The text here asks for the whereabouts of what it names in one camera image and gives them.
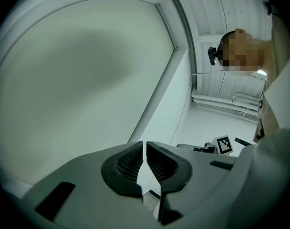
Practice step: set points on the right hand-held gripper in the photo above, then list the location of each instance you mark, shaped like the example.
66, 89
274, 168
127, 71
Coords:
222, 144

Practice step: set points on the person's beige shirt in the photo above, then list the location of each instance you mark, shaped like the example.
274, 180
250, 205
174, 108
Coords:
282, 44

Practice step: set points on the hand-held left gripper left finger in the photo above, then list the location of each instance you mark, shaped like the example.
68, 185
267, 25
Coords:
87, 190

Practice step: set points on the person's head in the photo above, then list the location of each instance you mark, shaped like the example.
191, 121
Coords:
245, 51

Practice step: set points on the white ceiling pipe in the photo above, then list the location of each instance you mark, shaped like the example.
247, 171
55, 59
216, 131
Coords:
211, 97
211, 103

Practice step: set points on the bright ceiling light panel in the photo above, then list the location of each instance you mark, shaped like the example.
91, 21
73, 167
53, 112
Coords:
261, 72

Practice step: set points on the white roller blind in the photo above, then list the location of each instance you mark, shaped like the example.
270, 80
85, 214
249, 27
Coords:
75, 92

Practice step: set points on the black shoulder clip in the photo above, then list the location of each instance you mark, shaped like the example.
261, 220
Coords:
271, 7

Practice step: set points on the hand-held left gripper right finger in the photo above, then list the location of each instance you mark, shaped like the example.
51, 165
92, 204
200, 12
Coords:
195, 175

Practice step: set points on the black head-worn camera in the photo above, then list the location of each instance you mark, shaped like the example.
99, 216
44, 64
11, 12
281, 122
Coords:
213, 56

